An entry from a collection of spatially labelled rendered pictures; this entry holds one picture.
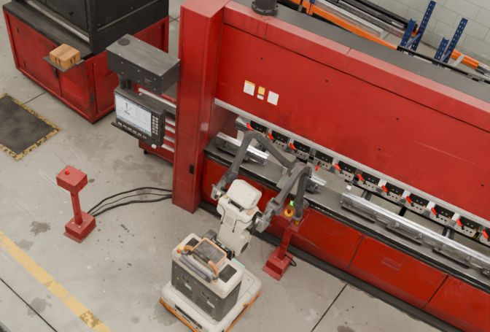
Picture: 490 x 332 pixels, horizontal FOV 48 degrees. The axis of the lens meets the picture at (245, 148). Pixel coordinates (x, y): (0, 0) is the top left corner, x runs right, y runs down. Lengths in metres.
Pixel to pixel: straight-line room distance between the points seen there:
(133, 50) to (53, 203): 2.11
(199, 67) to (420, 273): 2.48
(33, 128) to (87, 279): 1.98
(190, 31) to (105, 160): 2.34
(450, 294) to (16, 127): 4.64
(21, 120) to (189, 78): 2.68
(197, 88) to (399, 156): 1.63
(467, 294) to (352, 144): 1.59
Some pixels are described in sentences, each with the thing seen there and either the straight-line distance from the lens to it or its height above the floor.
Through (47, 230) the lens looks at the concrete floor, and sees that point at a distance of 5.55.
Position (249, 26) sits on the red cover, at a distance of 4.07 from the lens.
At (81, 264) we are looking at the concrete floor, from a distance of 5.30.
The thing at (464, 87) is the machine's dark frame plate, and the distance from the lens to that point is 3.95.
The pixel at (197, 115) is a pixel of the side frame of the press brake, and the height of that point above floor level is 1.34.
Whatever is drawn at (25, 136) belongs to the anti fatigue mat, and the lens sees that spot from 6.37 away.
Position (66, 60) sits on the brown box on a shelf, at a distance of 5.53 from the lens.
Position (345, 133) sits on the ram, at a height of 1.63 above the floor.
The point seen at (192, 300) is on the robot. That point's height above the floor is 0.34.
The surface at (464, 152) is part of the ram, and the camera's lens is 4.09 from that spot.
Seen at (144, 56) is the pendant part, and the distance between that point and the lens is 4.14.
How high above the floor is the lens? 4.48
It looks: 46 degrees down
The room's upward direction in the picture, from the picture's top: 10 degrees clockwise
